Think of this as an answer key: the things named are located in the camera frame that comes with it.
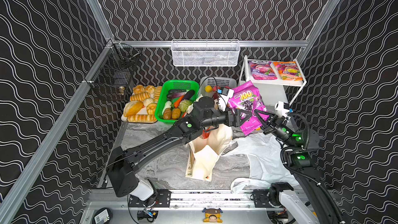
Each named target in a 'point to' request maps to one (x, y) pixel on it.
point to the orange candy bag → (288, 70)
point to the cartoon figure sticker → (212, 215)
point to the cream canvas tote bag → (203, 154)
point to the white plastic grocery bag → (266, 162)
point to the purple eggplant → (188, 94)
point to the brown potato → (167, 113)
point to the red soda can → (205, 135)
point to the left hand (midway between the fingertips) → (252, 113)
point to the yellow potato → (175, 113)
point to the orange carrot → (178, 101)
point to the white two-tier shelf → (279, 80)
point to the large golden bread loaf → (131, 108)
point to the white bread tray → (143, 111)
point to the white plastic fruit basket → (214, 81)
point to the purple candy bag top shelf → (262, 70)
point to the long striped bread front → (142, 118)
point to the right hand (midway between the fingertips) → (253, 113)
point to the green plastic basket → (167, 85)
